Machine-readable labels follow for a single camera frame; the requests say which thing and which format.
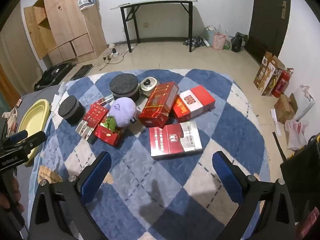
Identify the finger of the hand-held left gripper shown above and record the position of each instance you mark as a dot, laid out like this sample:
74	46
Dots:
18	136
33	140

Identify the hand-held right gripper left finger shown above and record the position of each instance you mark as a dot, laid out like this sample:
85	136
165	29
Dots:
96	177

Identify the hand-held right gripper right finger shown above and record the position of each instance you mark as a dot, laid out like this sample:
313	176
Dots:
226	177

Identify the yellow plastic basin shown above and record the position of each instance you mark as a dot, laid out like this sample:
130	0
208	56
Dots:
32	120

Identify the red box with gold seal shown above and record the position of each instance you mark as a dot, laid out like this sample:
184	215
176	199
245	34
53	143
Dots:
107	137

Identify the small black round tin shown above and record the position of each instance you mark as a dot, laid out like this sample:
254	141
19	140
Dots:
71	108

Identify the silver red slim box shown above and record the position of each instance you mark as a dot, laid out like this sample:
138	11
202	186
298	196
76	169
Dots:
83	130

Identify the red grid-pattern box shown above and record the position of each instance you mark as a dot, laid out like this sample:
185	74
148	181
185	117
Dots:
94	113

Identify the purple plush toy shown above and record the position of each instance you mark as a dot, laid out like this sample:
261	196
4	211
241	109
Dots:
123	110

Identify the orange red box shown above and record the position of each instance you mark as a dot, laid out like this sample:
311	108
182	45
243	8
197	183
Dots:
180	108

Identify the red white box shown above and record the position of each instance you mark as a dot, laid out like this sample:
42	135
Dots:
197	100

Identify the long red foil box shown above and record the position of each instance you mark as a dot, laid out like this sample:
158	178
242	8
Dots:
157	105

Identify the large black round tin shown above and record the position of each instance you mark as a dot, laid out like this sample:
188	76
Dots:
123	85

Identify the beige round metal tin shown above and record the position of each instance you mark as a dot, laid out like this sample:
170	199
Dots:
148	86

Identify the person's left hand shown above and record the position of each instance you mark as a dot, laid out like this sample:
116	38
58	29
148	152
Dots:
13	192

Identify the beige clothes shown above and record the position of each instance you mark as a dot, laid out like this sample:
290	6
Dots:
8	116

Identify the small brown box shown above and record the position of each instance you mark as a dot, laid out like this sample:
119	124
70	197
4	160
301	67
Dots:
19	102

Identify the grey bed sheet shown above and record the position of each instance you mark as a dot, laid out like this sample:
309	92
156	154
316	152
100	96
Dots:
37	93

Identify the blue white checkered blanket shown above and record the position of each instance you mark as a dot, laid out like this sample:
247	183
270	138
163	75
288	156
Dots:
162	180

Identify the black suitcase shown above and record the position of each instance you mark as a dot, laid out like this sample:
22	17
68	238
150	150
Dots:
53	73

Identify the black floor mat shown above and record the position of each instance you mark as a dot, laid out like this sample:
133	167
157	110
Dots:
81	72

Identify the white red plastic bag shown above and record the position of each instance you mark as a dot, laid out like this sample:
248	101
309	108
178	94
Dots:
296	132

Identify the beige curtain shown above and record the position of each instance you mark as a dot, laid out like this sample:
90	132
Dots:
15	50

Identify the brown cardboard box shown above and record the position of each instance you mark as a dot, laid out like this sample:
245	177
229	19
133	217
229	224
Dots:
283	108

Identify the white board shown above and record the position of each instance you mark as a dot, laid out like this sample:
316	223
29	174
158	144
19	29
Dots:
305	105

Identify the red fire extinguisher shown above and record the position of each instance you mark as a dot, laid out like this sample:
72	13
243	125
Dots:
281	85

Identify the printed cardboard carton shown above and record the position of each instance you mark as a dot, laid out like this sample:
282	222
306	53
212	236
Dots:
266	73

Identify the wooden wardrobe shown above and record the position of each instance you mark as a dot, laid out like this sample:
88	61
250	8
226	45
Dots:
67	17

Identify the pink bag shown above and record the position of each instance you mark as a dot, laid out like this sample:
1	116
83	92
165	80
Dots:
219	41

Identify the checkered cloth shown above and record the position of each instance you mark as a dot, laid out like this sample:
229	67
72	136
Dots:
197	41

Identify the white hanging plastic bag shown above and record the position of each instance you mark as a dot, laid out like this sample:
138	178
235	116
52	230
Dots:
86	1

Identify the dark door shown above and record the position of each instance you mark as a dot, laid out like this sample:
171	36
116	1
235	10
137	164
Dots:
267	22

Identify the black folding table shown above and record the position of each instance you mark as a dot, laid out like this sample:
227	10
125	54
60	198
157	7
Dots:
155	2

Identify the wooden window frame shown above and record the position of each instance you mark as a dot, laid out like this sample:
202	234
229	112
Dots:
7	85

